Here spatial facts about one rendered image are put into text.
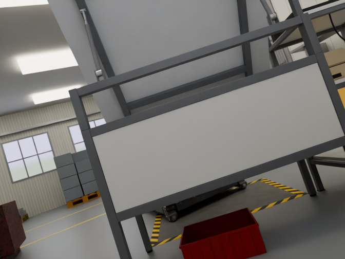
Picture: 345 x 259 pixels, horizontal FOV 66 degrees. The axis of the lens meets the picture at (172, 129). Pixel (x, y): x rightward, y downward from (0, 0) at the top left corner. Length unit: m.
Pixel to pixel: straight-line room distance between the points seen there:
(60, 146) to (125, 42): 7.24
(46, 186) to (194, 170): 7.63
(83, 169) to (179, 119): 5.88
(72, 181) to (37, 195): 1.92
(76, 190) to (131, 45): 5.64
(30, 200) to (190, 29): 7.64
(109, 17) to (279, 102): 1.01
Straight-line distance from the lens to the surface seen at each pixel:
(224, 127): 1.24
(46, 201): 8.68
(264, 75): 1.33
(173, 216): 2.34
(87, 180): 7.00
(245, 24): 1.77
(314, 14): 1.72
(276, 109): 1.32
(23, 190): 8.73
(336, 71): 1.85
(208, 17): 1.72
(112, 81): 1.28
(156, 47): 1.68
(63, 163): 7.00
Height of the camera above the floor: 0.60
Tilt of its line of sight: 4 degrees up
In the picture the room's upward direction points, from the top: 18 degrees counter-clockwise
